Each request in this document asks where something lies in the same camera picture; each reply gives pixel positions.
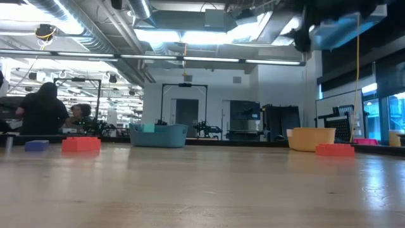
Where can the large teal block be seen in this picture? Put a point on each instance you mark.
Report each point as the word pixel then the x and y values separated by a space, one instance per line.
pixel 147 128

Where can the orange studded block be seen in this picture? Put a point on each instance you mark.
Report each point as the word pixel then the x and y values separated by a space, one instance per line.
pixel 335 150
pixel 81 144

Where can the purple block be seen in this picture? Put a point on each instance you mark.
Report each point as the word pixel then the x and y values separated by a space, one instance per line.
pixel 37 145

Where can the black background robot arm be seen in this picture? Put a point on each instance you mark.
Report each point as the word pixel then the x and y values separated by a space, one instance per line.
pixel 207 128

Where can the whiteboard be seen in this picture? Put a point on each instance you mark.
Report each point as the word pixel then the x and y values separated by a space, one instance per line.
pixel 329 103

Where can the grey ceiling box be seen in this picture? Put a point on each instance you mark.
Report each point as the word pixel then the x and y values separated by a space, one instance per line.
pixel 214 18

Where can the long ceiling light bar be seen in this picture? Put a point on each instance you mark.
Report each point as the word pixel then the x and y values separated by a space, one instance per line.
pixel 209 59

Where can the person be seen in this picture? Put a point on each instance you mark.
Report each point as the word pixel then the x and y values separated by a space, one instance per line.
pixel 79 112
pixel 42 111

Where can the black pegboard rack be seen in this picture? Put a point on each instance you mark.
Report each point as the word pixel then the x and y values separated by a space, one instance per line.
pixel 343 126

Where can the grey door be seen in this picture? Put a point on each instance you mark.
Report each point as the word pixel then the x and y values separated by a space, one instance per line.
pixel 186 114

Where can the yellow plastic bin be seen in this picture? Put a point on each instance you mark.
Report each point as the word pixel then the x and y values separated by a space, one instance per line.
pixel 311 139

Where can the black computer monitor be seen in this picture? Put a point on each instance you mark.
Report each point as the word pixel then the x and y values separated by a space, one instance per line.
pixel 245 110
pixel 8 106

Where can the pink bin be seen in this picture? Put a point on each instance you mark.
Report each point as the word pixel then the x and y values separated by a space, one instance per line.
pixel 365 141

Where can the teal plastic bin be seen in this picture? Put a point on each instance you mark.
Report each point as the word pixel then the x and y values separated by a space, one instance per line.
pixel 158 139

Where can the yellow container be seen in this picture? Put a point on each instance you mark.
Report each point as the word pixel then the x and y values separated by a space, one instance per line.
pixel 394 139

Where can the round silver duct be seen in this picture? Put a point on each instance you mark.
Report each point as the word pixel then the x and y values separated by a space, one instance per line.
pixel 139 8

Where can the rectangular metal duct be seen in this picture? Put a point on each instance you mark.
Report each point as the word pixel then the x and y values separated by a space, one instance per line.
pixel 335 33

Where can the black frame robot station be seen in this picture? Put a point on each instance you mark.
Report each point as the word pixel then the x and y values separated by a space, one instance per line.
pixel 185 85
pixel 77 79

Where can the grey metal post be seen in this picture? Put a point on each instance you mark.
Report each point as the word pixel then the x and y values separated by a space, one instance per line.
pixel 9 144

